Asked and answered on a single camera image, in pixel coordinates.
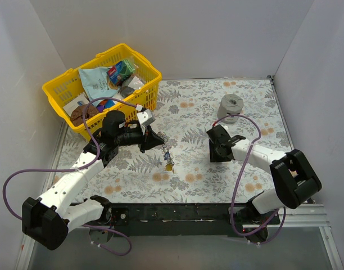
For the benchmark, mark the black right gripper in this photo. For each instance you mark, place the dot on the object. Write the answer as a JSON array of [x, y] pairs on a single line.
[[214, 147]]

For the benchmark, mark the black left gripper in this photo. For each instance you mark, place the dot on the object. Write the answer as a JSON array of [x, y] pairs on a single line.
[[145, 138]]

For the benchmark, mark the blue key tag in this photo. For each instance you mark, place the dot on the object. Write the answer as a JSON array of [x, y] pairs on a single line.
[[166, 155]]

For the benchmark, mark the yellow key tag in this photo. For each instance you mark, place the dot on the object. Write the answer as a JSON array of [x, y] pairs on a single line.
[[169, 167]]

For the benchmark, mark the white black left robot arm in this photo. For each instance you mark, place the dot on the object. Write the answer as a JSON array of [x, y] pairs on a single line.
[[96, 155]]

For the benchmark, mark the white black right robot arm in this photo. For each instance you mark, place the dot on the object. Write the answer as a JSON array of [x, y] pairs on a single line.
[[295, 181]]

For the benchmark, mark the floral table mat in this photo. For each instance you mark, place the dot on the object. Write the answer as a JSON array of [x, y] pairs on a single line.
[[186, 110]]

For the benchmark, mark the grey tape roll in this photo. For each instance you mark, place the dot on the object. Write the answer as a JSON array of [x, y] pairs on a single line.
[[230, 104]]

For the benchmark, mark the blue green sponge pack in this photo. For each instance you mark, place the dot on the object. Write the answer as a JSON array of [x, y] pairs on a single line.
[[120, 72]]

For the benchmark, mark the light blue chips bag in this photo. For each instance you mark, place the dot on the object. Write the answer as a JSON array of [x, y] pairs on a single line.
[[96, 83]]

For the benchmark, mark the brown round pastry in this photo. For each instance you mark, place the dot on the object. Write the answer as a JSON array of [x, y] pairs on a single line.
[[77, 115]]

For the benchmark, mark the white card box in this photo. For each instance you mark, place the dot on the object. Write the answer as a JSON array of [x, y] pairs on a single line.
[[75, 103]]

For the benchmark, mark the yellow plastic basket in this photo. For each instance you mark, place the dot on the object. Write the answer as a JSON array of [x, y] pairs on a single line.
[[64, 88]]

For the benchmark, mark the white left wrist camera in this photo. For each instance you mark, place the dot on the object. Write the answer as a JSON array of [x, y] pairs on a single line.
[[145, 119]]

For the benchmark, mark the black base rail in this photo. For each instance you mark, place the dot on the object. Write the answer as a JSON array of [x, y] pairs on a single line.
[[187, 219]]

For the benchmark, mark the aluminium frame rail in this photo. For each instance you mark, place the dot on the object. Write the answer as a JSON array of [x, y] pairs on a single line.
[[37, 216]]

